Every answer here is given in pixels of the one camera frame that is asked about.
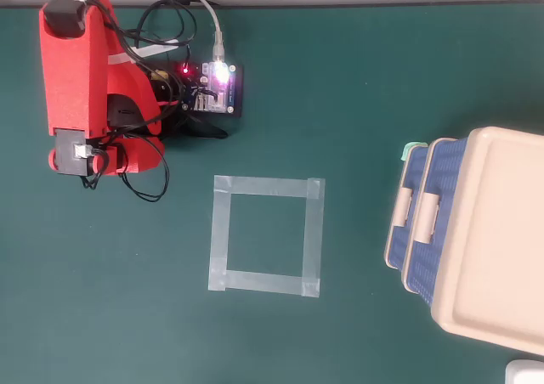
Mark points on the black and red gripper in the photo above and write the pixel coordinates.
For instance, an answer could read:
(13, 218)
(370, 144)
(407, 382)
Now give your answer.
(121, 156)

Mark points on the blue wicker-pattern drawer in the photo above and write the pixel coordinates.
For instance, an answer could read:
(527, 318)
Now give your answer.
(397, 244)
(446, 188)

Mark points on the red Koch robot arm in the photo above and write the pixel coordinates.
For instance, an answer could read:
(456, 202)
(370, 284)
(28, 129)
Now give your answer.
(74, 82)

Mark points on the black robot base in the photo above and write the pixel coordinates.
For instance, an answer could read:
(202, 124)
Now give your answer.
(200, 130)

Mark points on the white band on arm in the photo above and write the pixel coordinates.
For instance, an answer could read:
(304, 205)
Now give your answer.
(121, 59)

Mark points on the beige plastic drawer cabinet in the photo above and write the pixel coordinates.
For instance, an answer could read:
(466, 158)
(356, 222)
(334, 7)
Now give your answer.
(501, 231)

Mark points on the controller circuit board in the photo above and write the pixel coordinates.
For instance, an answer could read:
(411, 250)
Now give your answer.
(212, 91)

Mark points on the translucent tape strip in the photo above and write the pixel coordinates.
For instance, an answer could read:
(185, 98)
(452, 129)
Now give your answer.
(219, 235)
(312, 239)
(268, 186)
(263, 281)

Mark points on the green tape piece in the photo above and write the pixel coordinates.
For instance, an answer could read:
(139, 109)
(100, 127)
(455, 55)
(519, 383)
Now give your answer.
(411, 148)

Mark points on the white box corner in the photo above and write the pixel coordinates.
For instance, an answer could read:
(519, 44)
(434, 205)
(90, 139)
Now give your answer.
(527, 373)

